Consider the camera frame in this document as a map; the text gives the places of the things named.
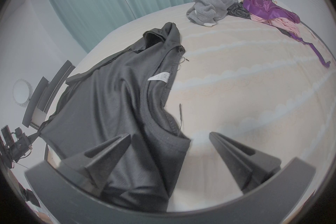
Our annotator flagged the black glossy garment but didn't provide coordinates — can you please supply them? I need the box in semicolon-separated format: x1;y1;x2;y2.
227;2;252;19

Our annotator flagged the pink garment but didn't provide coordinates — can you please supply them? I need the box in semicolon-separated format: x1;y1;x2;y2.
249;13;301;37

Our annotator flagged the purple satin garment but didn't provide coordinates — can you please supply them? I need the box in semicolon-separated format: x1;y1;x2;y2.
243;0;331;68

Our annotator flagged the black T-shirt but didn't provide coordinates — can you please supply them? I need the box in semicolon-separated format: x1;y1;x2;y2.
39;22;192;213

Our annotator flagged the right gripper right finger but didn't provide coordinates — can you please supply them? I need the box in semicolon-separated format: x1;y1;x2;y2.
209;132;282;195

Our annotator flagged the bed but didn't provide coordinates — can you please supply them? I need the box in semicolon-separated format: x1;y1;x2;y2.
43;0;336;214

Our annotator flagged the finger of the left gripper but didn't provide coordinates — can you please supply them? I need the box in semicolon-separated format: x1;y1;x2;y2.
26;131;44;141

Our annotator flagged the grey garment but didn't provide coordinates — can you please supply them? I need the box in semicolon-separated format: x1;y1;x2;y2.
186;0;239;27

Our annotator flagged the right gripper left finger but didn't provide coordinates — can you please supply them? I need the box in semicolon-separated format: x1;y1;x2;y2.
61;133;132;198

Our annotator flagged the black chest of drawers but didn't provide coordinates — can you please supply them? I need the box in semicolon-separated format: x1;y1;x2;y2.
39;60;76;113

